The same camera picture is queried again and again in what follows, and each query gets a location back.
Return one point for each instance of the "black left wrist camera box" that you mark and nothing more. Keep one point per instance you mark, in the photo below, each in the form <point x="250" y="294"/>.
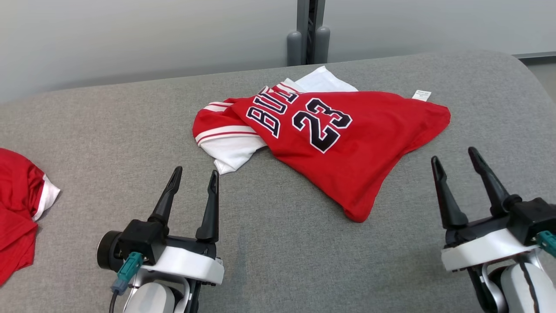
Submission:
<point x="139" y="239"/>

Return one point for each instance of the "grey cylindrical post foot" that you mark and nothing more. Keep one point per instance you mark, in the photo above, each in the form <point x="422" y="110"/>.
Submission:
<point x="322" y="45"/>
<point x="294" y="50"/>

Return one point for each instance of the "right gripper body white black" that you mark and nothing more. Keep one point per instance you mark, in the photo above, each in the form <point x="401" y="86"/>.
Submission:
<point x="482" y="250"/>

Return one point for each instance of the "red Bulls 23 jersey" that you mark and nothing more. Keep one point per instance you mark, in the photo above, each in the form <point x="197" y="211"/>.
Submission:
<point x="360" y="143"/>

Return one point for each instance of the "grey fabric sofa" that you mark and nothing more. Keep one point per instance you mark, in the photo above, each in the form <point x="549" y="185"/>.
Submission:
<point x="278" y="261"/>

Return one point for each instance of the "red shorts with white trim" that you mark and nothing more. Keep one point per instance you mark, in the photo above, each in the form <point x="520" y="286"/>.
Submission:
<point x="17" y="208"/>

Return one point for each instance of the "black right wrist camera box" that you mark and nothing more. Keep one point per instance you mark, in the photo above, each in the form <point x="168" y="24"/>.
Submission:
<point x="532" y="217"/>

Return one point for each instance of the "grey metal partition post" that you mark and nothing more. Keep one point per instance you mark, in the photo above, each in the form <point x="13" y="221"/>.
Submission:
<point x="304" y="26"/>

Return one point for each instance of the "dark grey baseboard strip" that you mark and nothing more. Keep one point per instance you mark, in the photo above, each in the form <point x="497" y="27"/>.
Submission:
<point x="536" y="55"/>

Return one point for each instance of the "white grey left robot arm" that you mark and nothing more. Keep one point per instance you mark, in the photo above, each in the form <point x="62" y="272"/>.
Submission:
<point x="152" y="300"/>

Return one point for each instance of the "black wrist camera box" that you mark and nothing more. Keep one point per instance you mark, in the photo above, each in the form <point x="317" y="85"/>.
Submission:
<point x="532" y="217"/>
<point x="139" y="239"/>

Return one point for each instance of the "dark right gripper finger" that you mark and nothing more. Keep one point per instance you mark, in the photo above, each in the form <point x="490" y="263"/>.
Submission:
<point x="495" y="191"/>
<point x="449" y="208"/>

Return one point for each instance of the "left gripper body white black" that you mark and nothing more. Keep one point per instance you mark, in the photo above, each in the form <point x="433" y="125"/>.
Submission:
<point x="186" y="265"/>

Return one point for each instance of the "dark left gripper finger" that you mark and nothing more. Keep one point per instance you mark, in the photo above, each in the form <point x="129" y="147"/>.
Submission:
<point x="167" y="200"/>
<point x="210" y="217"/>

